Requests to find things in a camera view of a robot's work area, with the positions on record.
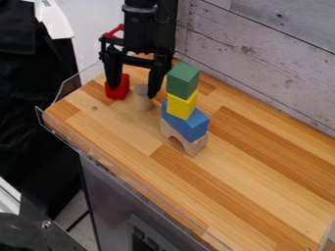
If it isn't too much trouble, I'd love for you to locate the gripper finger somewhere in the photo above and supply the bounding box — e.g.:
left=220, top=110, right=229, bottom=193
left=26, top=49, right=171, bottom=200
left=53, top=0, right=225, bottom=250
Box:
left=102, top=47, right=126, bottom=91
left=146, top=53, right=173, bottom=100

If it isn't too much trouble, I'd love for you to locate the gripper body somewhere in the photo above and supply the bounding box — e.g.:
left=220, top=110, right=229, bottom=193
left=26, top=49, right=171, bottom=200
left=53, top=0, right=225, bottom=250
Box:
left=98, top=5, right=180, bottom=71

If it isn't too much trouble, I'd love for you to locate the wooden cylinder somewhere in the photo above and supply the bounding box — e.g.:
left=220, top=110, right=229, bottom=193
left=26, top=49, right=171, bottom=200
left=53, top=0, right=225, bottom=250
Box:
left=133, top=83, right=156, bottom=112

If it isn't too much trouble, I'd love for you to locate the green cube block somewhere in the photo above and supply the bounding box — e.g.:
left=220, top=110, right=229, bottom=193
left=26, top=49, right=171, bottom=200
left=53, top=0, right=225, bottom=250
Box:
left=166, top=62, right=202, bottom=101

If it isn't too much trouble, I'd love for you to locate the yellow cube block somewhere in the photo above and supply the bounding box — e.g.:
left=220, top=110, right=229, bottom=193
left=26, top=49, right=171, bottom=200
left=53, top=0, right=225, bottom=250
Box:
left=165, top=88, right=201, bottom=121

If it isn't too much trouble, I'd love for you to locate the blue block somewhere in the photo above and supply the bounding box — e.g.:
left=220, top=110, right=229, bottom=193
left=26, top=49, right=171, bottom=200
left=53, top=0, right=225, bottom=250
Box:
left=159, top=99, right=212, bottom=143

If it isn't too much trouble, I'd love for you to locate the wooden arch block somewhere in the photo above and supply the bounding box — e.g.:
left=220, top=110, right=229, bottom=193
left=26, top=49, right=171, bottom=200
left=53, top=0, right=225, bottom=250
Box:
left=158, top=118, right=212, bottom=158

